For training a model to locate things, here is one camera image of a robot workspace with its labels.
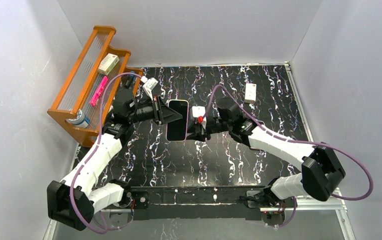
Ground black phone cream case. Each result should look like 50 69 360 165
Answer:
166 99 189 142

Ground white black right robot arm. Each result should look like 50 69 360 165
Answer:
187 97 345 206

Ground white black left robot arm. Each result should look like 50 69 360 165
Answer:
47 90 183 231

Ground blue capped black marker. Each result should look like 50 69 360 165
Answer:
124 75 135 89

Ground white box red labels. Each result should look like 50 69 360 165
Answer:
244 83 256 104

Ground pink highlighter pen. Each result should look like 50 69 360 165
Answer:
89 76 108 107

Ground orange wooden shelf rack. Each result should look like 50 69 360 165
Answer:
47 25 143 147

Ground white red box on shelf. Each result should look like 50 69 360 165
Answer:
97 53 120 76

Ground blue white round container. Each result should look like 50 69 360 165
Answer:
67 109 90 129

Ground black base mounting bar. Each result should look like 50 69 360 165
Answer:
109 185 286 229

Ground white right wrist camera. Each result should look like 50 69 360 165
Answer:
191 106 207 129

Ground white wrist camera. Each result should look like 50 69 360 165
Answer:
140 76 158 99
191 106 207 129

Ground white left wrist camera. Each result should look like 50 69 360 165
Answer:
140 76 158 99

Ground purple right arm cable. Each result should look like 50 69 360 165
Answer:
204 84 374 229

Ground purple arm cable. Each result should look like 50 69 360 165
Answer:
70 72 143 235
204 84 374 229

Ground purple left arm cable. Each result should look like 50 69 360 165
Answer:
70 72 143 235

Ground aluminium rail along wall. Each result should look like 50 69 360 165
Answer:
284 61 356 240

